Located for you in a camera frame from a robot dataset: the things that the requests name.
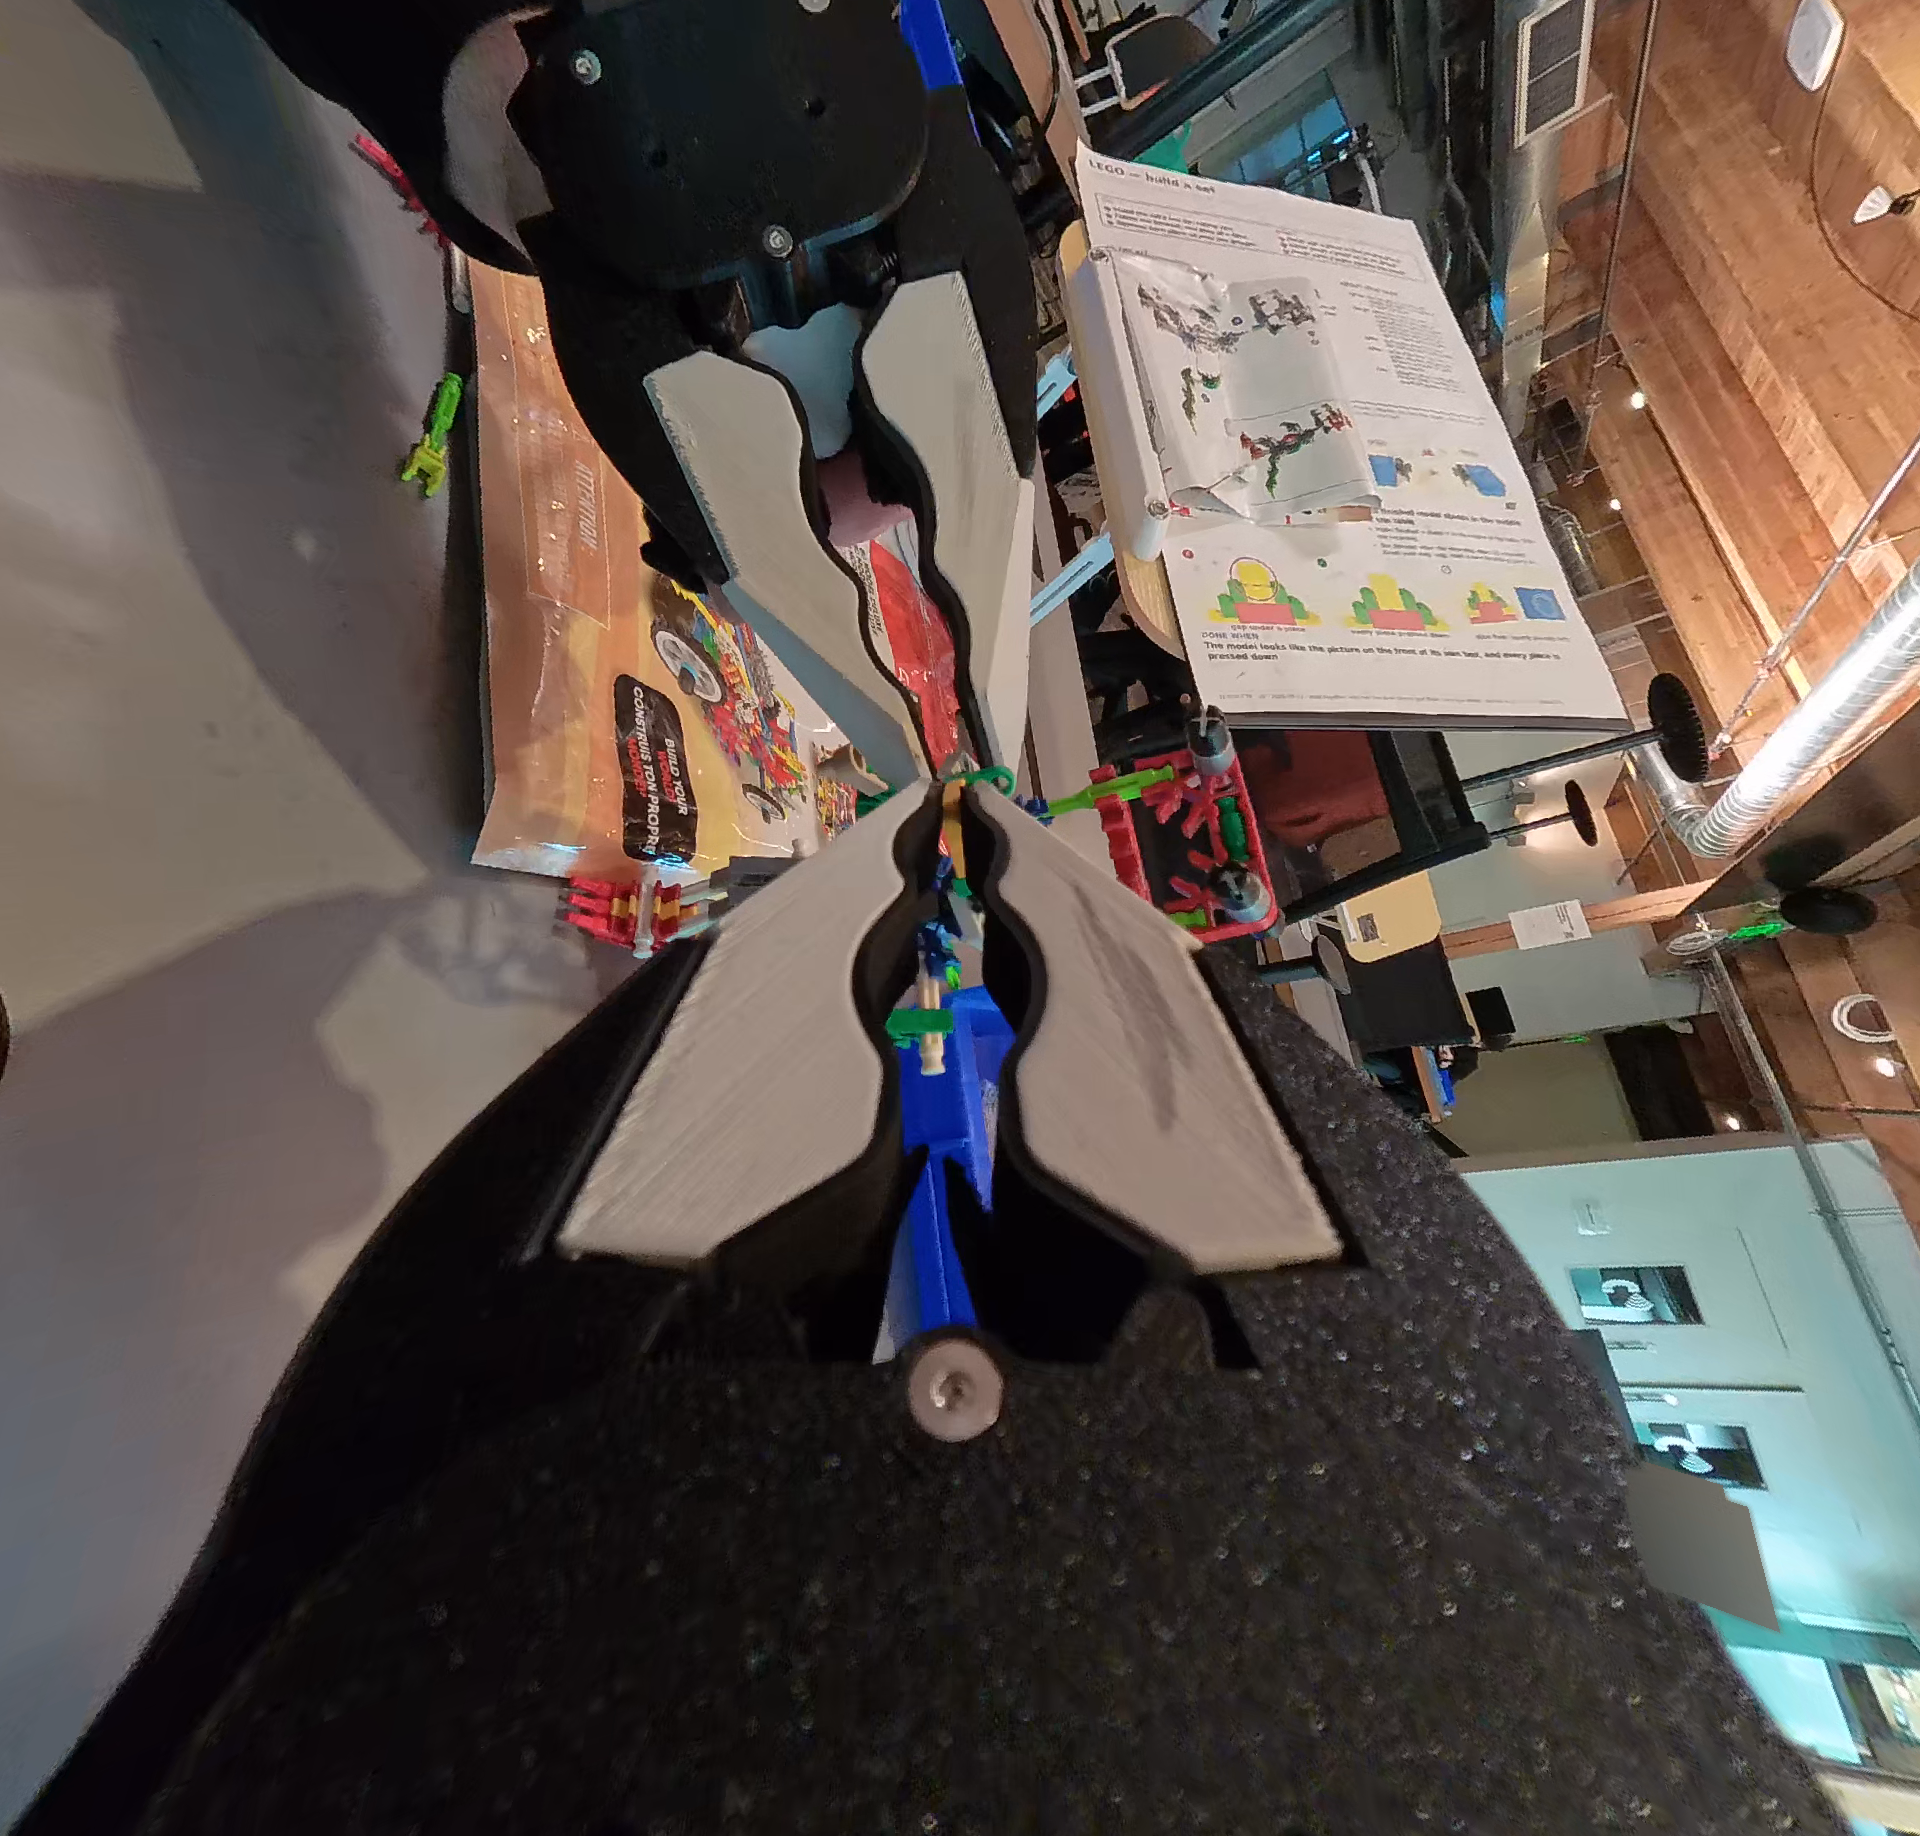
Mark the dark wall sign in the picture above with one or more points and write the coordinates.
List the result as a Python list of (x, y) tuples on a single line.
[(1695, 1448), (1635, 1292)]

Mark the yellow-green clip connector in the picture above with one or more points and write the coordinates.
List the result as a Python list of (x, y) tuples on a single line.
[(428, 433)]

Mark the green clip connector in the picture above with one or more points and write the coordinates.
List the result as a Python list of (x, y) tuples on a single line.
[(986, 788)]

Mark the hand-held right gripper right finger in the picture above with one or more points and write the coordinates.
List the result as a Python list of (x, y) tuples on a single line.
[(1157, 1112)]

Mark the red toy model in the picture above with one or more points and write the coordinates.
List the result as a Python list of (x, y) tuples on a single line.
[(1187, 854)]

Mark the white instruction sheet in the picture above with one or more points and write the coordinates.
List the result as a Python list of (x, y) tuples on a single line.
[(1426, 545)]

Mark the person's left forearm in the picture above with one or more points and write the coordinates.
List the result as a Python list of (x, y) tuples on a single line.
[(333, 30)]

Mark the metal vent duct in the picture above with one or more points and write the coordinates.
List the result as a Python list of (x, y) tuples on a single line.
[(1543, 93)]

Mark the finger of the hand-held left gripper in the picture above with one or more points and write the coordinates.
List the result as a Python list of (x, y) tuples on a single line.
[(749, 488), (956, 447)]

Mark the dark grey long rod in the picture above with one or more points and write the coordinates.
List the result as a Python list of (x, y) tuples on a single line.
[(451, 288)]

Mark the red yellow toy assembly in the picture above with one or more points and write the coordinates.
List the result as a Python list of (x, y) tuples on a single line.
[(636, 909)]

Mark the crumpled toy booklet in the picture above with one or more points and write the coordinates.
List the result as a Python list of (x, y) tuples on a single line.
[(1259, 400)]

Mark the white black chair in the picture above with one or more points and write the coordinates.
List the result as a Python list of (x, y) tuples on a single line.
[(1149, 59)]

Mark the person's left hand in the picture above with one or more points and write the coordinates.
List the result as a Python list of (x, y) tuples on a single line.
[(482, 141)]

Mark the black disc on pole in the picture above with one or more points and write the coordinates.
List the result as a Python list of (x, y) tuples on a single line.
[(1574, 807), (1678, 718)]

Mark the red snowflake connector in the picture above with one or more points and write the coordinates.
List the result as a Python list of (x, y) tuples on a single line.
[(395, 183)]

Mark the white ceiling device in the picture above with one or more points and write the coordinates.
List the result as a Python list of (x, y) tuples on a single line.
[(1817, 30)]

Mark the white ceiling pipe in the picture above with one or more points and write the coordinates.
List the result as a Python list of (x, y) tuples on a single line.
[(1803, 730)]

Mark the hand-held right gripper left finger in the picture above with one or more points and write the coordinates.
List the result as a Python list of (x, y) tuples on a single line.
[(749, 1085)]

